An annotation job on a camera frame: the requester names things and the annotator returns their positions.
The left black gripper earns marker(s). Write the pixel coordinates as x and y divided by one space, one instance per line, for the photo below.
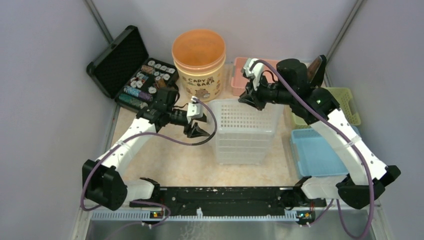
196 131

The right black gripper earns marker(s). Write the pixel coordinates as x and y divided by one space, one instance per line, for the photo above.
256 103

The pink plastic basket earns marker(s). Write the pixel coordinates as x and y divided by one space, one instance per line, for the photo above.
238 82

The white perforated plastic basket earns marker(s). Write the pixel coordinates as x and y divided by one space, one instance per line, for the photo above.
244 134

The green plastic basket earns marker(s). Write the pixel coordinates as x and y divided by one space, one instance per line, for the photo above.
346 101

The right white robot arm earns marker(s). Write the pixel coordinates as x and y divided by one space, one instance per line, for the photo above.
299 86

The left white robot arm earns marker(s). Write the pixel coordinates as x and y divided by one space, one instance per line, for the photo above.
102 180

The orange capybara bucket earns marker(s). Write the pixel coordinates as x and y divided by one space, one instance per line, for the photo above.
199 56

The black and brown stand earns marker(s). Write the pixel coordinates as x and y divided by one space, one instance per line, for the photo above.
316 71

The blue plastic basket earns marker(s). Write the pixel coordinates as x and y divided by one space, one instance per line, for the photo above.
313 156

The black case with parts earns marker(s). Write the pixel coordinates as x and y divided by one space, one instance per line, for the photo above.
126 73

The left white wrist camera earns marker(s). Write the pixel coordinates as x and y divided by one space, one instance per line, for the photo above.
195 111

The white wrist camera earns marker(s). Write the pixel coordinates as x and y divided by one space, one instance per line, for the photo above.
195 111
252 70

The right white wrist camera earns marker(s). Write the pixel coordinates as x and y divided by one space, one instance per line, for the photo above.
252 70

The white slotted cable duct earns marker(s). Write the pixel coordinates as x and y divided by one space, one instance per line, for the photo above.
148 216

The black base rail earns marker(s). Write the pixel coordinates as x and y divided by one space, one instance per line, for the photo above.
233 201

